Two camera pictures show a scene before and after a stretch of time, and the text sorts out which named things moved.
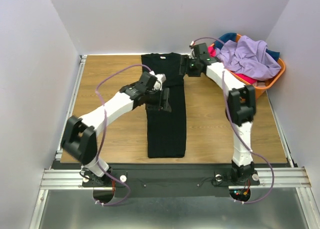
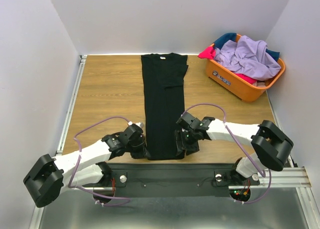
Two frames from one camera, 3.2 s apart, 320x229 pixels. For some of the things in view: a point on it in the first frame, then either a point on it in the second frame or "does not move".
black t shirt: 166,130 does not move
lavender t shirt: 248,57 does not move
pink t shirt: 212,51 does not move
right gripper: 183,65 → 186,146
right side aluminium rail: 284,143 does not move
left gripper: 162,105 → 143,153
